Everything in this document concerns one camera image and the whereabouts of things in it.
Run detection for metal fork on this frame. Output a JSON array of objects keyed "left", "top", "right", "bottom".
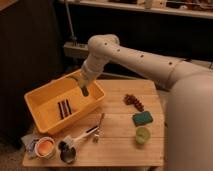
[{"left": 93, "top": 113, "right": 105, "bottom": 143}]

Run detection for grey blue cloth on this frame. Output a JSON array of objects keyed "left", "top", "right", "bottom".
[{"left": 21, "top": 134, "right": 41, "bottom": 159}]

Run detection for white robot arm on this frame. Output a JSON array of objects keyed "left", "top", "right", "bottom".
[{"left": 77, "top": 34, "right": 213, "bottom": 171}]

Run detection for white bowl orange inside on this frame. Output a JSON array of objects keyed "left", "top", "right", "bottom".
[{"left": 34, "top": 137, "right": 56, "bottom": 159}]

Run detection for yellow plastic bin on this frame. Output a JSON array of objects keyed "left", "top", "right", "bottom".
[{"left": 24, "top": 70, "right": 105, "bottom": 135}]

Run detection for teal sponge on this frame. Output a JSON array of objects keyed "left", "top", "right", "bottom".
[{"left": 132, "top": 111, "right": 153, "bottom": 126}]

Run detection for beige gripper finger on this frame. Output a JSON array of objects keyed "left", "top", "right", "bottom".
[{"left": 67, "top": 76, "right": 80, "bottom": 84}]

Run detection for dark striped bar block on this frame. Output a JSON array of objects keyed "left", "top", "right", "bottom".
[{"left": 58, "top": 99, "right": 72, "bottom": 119}]

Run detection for green pepper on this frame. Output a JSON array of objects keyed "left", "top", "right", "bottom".
[{"left": 81, "top": 86, "right": 89, "bottom": 97}]

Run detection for white dish brush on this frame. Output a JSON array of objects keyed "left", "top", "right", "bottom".
[{"left": 58, "top": 125, "right": 99, "bottom": 150}]

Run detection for green plastic cup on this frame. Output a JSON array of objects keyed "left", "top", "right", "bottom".
[{"left": 135, "top": 127, "right": 151, "bottom": 145}]

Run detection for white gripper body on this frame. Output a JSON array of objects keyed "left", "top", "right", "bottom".
[{"left": 79, "top": 61, "right": 100, "bottom": 88}]

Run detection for small metal cup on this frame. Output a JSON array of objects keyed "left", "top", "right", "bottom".
[{"left": 60, "top": 147, "right": 76, "bottom": 164}]

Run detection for brown grape bunch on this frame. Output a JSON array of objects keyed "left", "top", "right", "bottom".
[{"left": 124, "top": 94, "right": 144, "bottom": 112}]

